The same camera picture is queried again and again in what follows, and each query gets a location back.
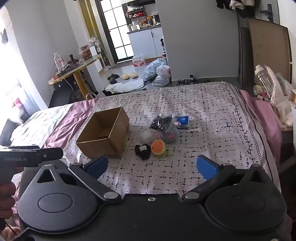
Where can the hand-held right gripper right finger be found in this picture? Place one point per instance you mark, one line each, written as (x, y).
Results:
(206, 167)

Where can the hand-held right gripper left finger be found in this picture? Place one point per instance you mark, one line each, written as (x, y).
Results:
(100, 165)

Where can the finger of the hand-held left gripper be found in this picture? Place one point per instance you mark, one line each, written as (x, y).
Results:
(52, 153)

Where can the brown cardboard box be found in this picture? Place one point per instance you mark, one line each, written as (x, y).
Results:
(101, 135)

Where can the black and white soft toy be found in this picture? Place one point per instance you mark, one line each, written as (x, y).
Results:
(143, 151)

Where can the clear bag with pink items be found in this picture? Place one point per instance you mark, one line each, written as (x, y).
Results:
(170, 135)

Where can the blue tissue pack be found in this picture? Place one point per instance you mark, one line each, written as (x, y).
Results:
(183, 121)

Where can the orange squishy toy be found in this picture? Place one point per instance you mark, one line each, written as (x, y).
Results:
(158, 147)

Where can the black beaded pouch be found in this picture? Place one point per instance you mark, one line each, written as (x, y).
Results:
(160, 122)

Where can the person's left hand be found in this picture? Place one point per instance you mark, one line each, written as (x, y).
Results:
(7, 194)

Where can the white plush toy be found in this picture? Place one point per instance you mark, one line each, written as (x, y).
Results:
(18, 111)

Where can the white black-patterned blanket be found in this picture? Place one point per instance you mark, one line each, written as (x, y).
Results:
(208, 120)

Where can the black cabinet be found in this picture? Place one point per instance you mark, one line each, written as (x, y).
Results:
(62, 93)

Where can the pink bed sheet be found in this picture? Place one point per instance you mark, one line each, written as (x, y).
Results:
(261, 115)

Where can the white cloth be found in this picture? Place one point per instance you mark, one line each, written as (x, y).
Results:
(126, 85)

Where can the black slippers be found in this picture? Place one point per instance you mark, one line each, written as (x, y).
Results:
(113, 78)

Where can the black dumbbells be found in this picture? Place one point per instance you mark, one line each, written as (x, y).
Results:
(187, 81)

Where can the round gold-edged table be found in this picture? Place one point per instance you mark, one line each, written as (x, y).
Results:
(76, 67)

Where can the yellow slipper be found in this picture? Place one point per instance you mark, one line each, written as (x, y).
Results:
(133, 75)
(125, 76)

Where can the clear water bottle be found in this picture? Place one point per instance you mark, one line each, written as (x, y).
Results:
(57, 60)

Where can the small white jar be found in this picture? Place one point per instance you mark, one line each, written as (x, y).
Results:
(259, 89)

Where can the clear grey plastic bag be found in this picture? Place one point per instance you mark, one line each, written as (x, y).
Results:
(160, 81)

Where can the white and red plastic bag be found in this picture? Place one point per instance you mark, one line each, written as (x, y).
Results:
(163, 71)

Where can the large clear drinking bottle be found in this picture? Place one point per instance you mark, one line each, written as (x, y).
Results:
(266, 81)

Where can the small white fridge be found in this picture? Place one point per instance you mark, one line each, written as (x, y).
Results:
(97, 59)

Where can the red snack box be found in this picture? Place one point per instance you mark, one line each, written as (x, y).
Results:
(86, 52)

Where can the pack of water bottles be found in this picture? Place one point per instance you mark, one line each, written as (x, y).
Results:
(138, 61)

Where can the blue-grey plastic bag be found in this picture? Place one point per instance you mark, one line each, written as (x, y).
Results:
(153, 68)

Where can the small white fan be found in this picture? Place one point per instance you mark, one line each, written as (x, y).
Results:
(96, 44)

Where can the black spray bottle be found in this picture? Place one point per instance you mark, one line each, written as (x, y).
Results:
(163, 46)

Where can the white kitchen cabinet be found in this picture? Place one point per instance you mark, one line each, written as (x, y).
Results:
(145, 41)

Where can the brown headboard panel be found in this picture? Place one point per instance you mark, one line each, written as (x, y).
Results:
(268, 48)

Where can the black-framed glass door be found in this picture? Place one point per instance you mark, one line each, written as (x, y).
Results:
(114, 27)

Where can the kitchen shelf with items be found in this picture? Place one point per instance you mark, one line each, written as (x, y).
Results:
(142, 14)

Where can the hanging dark clothes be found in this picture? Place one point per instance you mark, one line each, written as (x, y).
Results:
(233, 5)

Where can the dark bed frame panel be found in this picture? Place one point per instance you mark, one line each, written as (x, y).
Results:
(245, 55)

